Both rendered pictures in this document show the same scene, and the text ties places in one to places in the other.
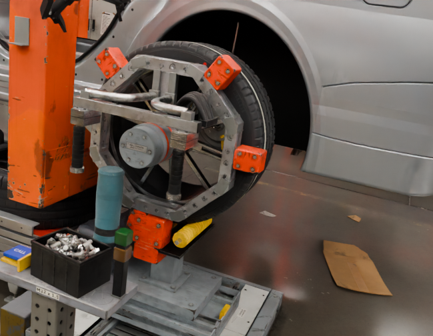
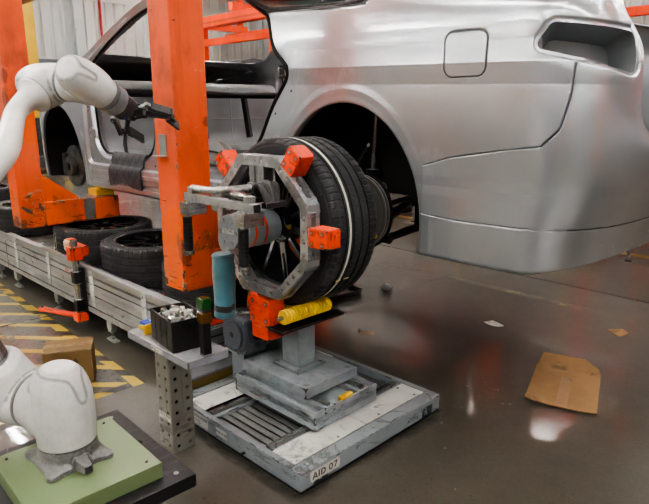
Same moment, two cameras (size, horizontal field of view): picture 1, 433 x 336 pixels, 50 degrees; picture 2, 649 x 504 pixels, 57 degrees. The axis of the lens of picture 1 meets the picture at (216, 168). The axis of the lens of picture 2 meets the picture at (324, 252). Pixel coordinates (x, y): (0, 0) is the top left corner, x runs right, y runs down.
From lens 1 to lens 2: 1.05 m
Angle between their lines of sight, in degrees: 25
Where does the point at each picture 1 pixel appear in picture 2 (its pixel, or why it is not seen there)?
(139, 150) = (229, 233)
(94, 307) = (181, 360)
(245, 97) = (322, 181)
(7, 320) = not seen: hidden behind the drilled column
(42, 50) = (174, 158)
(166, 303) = (285, 382)
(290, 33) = (390, 116)
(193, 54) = (283, 147)
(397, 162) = (499, 237)
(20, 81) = (165, 185)
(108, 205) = (219, 284)
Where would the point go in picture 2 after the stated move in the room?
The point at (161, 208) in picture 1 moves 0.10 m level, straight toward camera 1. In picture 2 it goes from (266, 288) to (255, 295)
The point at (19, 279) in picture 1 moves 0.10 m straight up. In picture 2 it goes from (142, 339) to (140, 314)
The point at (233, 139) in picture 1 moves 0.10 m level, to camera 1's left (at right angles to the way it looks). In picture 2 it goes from (305, 220) to (280, 217)
